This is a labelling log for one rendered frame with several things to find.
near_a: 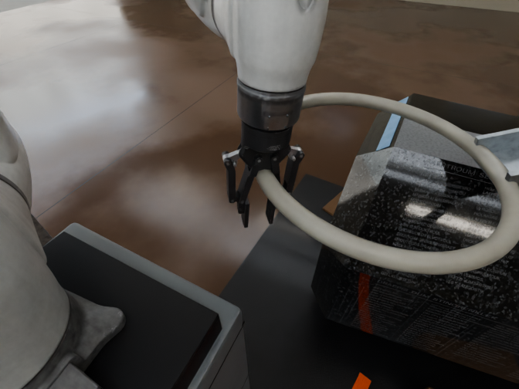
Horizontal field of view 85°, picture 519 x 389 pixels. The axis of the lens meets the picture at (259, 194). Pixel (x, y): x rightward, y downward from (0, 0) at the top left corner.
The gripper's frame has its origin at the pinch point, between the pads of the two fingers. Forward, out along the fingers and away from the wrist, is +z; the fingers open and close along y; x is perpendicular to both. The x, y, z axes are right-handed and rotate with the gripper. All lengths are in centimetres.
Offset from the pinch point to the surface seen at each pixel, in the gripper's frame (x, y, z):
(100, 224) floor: 81, -64, 90
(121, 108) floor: 214, -64, 93
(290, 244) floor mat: 41, 33, 81
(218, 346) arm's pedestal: -21.5, -10.9, 4.1
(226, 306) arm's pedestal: -15.8, -8.8, 3.8
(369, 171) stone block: 13.4, 34.8, 6.6
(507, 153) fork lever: -3, 51, -10
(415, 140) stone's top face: 14.7, 45.7, -1.7
